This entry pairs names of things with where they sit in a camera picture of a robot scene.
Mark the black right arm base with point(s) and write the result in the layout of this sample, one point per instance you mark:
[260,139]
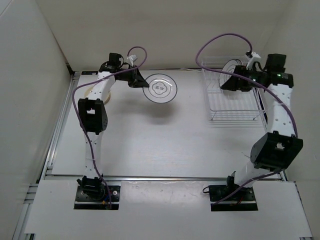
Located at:
[229,197]

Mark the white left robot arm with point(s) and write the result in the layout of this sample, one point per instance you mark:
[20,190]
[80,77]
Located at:
[94,120]

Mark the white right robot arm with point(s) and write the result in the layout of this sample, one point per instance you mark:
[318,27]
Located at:
[280,145]

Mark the white wire dish rack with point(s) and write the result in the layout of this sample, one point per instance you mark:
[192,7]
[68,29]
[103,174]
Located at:
[232,107]

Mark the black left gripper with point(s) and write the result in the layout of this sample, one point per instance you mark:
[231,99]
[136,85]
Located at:
[137,80]

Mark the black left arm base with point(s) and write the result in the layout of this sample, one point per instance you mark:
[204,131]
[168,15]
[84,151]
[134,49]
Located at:
[92,194]

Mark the white blue-rimmed plate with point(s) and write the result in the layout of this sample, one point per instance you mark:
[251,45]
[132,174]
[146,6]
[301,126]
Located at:
[162,88]
[229,67]

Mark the orange patterned plate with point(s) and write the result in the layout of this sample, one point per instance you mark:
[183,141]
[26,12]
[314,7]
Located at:
[244,62]

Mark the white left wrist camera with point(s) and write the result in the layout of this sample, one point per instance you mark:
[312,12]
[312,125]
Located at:
[131,59]

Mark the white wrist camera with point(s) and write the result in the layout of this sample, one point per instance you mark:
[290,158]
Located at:
[252,57]
[131,59]

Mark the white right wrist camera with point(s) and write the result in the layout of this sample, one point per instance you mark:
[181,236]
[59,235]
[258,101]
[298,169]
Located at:
[252,57]

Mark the aluminium rail frame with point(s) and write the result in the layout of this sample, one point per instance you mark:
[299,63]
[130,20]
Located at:
[162,156]

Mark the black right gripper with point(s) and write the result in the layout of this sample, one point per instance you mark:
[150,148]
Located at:
[234,84]

